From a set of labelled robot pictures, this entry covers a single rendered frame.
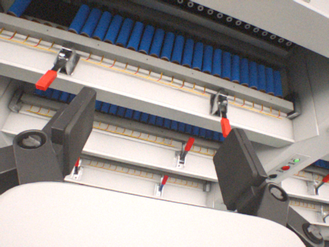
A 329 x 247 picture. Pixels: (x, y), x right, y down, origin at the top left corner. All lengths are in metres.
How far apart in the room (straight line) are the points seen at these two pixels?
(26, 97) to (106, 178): 0.33
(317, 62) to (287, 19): 0.21
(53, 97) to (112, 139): 0.17
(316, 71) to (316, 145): 0.15
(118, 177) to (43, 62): 0.42
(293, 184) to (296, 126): 0.28
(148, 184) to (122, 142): 0.23
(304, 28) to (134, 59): 0.24
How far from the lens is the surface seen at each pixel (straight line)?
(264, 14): 0.28
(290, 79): 0.52
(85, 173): 0.66
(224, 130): 0.30
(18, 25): 0.39
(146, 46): 0.36
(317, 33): 0.31
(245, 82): 0.40
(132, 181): 0.66
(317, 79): 0.47
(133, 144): 0.48
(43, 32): 0.37
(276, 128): 0.43
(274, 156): 0.49
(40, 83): 0.29
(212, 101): 0.36
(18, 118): 0.55
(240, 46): 0.45
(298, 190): 0.71
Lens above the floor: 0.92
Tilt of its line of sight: 46 degrees down
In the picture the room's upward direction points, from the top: 25 degrees clockwise
